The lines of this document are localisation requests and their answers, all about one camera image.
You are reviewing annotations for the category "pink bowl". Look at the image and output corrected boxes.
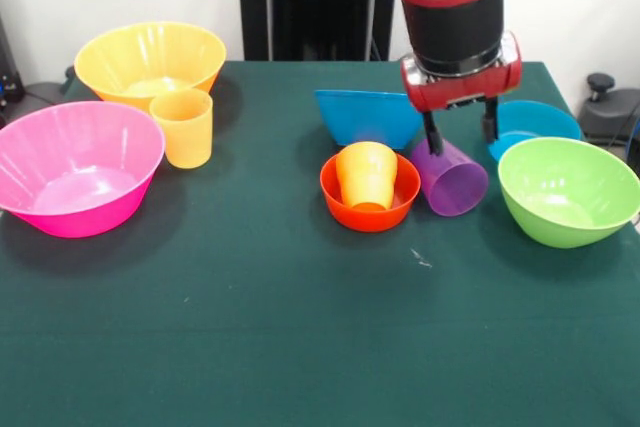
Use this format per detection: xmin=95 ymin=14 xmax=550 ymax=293
xmin=0 ymin=100 xmax=166 ymax=239

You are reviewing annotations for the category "lime green bowl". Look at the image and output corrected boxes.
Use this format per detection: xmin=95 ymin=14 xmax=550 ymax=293
xmin=497 ymin=136 xmax=640 ymax=249

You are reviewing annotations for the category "large yellow-orange bowl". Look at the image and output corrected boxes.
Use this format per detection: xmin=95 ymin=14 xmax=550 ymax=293
xmin=73 ymin=21 xmax=227 ymax=115

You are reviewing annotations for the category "purple cup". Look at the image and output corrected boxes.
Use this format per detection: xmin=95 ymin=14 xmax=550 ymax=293
xmin=410 ymin=137 xmax=490 ymax=217

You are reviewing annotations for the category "deep blue bowl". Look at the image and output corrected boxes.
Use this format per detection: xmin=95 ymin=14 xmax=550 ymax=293
xmin=313 ymin=89 xmax=424 ymax=151

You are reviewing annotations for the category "shallow blue bowl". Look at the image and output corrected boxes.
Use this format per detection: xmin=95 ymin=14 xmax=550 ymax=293
xmin=487 ymin=99 xmax=582 ymax=162

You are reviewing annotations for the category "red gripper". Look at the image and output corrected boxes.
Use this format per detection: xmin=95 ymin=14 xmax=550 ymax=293
xmin=400 ymin=30 xmax=524 ymax=156

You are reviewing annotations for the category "black electronics box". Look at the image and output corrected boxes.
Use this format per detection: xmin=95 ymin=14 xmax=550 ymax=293
xmin=0 ymin=14 xmax=26 ymax=104

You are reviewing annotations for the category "yellow cup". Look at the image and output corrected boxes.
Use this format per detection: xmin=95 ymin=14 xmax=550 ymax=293
xmin=149 ymin=88 xmax=214 ymax=170

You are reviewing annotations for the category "dark grey round base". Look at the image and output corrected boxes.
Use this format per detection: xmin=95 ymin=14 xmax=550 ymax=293
xmin=22 ymin=64 xmax=79 ymax=98
xmin=579 ymin=72 xmax=640 ymax=146

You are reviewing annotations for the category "dark green table cloth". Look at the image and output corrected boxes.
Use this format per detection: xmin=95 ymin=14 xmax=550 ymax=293
xmin=0 ymin=60 xmax=640 ymax=427

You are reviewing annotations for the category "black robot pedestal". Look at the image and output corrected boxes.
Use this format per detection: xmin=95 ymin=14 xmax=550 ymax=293
xmin=230 ymin=0 xmax=401 ymax=62

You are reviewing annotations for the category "small red-orange bowl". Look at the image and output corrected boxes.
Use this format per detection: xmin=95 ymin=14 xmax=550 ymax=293
xmin=319 ymin=150 xmax=421 ymax=233

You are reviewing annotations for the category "orange cup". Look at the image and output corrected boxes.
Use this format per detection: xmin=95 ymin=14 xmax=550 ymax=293
xmin=335 ymin=141 xmax=399 ymax=212

